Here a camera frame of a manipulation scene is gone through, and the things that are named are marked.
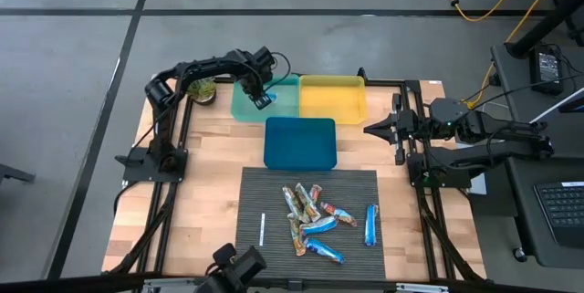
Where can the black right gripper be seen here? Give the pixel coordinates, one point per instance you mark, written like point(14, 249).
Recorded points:
point(413, 124)

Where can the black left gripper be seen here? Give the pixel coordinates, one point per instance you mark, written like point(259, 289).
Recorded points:
point(254, 82)

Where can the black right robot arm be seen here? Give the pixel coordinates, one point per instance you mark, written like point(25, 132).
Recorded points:
point(497, 151)

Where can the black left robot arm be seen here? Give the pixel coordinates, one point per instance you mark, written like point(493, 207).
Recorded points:
point(201, 67)

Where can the teal plastic bin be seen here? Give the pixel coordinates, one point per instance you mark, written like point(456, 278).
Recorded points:
point(283, 111)

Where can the blue plastic bin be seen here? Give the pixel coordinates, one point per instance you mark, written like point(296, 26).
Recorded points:
point(299, 144)

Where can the dark pot with green plant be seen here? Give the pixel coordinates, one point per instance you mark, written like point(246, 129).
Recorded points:
point(202, 92)

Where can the yellow plastic bin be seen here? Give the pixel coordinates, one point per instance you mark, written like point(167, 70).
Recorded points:
point(333, 99)

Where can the white label sticker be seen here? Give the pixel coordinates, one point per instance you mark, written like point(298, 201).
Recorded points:
point(435, 82)

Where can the grey ribbed mat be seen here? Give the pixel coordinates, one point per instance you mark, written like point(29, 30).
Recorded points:
point(264, 183)

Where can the white paper sheet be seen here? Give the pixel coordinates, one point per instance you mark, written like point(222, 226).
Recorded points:
point(479, 185)

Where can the white tape strip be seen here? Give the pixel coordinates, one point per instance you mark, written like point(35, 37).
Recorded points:
point(262, 229)

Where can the dark side desk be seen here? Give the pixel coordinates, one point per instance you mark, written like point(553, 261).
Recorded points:
point(524, 220)

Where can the black bulky device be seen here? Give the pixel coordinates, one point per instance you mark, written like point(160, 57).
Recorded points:
point(239, 268)

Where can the black power adapter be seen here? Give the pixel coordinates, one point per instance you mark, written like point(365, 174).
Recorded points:
point(546, 68)

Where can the white thin panel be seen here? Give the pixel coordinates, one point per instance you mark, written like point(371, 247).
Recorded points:
point(556, 105)

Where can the black caster wheel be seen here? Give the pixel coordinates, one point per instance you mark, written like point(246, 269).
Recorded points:
point(518, 254)

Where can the black desk leg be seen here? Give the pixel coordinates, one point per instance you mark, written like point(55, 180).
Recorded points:
point(543, 28)

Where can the black keyboard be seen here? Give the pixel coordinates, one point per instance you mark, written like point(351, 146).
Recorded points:
point(563, 213)

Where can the dark furniture foot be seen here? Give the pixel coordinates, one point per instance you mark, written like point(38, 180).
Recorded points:
point(13, 174)

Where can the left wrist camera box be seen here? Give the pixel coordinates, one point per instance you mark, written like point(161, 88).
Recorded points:
point(264, 57)

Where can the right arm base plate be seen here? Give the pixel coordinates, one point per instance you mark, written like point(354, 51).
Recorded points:
point(438, 181)

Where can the black aluminium table frame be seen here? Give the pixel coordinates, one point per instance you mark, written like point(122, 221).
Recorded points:
point(184, 124)

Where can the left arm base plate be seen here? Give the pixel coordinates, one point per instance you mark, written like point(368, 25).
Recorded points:
point(137, 170)

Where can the silver frame rail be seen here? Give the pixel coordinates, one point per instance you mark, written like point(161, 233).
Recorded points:
point(420, 288)

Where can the black table-level camera block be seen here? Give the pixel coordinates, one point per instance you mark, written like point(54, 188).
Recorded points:
point(295, 285)

